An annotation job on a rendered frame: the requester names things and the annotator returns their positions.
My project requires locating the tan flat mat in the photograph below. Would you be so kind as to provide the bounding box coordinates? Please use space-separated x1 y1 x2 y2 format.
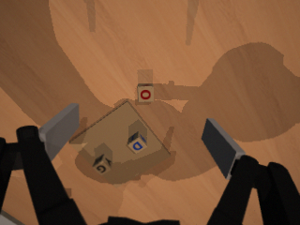
69 101 171 188

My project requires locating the tan wooden letter block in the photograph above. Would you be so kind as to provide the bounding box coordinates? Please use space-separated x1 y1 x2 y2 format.
127 131 147 154
92 153 113 175
137 83 154 102

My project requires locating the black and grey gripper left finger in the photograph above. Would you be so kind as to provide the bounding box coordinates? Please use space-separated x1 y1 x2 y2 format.
0 103 87 225

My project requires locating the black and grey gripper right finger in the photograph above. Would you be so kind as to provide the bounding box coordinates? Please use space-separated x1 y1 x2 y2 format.
202 118 300 225

